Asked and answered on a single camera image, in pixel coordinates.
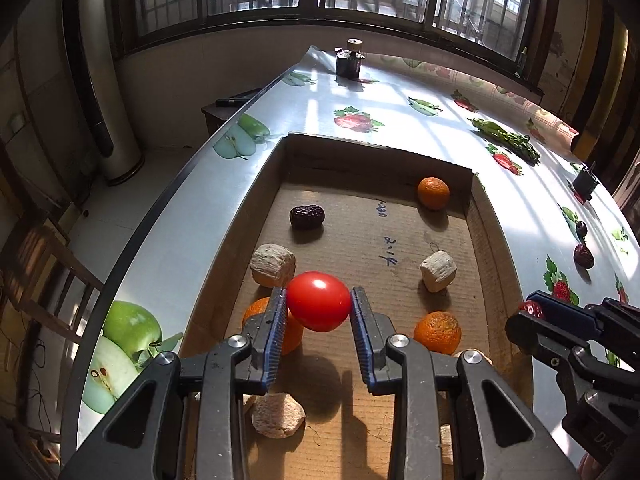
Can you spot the black remote control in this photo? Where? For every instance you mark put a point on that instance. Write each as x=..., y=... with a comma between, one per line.
x=237, y=98

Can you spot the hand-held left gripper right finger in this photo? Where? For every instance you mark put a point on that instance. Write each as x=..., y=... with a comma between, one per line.
x=361, y=340

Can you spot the blocky beige corn cob piece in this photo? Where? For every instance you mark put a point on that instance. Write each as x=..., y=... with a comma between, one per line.
x=439, y=271

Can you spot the shallow cardboard box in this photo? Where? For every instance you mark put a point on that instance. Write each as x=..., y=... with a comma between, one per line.
x=350, y=240

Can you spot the wooden chair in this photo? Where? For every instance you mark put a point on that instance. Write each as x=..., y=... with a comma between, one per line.
x=45, y=305

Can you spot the dark side table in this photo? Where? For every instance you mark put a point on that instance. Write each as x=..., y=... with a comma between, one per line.
x=220, y=115

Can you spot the small red date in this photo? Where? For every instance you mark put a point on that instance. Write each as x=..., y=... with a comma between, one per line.
x=583, y=255

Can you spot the shiny red date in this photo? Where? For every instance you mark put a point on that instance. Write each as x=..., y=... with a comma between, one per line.
x=531, y=308

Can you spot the fruit print tablecloth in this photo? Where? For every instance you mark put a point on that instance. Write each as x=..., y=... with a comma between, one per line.
x=320, y=105

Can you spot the dark purple plum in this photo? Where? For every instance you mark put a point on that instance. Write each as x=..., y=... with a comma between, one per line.
x=581, y=230

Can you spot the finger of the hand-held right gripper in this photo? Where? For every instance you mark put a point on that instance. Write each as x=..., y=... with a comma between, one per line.
x=540, y=335
x=570, y=310

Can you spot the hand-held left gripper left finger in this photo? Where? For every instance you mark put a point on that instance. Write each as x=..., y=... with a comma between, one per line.
x=277, y=340

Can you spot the green leafy vegetable bunch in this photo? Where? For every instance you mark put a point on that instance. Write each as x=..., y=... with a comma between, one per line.
x=505, y=140

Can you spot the small smooth orange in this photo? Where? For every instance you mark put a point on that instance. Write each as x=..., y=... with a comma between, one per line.
x=433, y=192

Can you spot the red tomato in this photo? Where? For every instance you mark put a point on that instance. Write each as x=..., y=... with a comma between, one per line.
x=317, y=300

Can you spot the beige stone chunk left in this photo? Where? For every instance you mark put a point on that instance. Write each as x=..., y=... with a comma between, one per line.
x=272, y=265

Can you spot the dark jar with cork lid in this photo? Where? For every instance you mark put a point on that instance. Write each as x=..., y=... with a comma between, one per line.
x=349, y=62

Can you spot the white standing air conditioner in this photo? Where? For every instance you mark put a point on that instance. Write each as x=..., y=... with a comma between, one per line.
x=115, y=135

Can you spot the black jar with stick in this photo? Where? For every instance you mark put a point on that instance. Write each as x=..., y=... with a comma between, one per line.
x=585, y=183

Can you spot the large bumpy orange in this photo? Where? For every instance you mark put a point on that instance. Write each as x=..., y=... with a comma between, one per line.
x=439, y=332

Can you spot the large dark red date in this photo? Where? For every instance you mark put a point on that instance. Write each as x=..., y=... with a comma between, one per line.
x=307, y=217

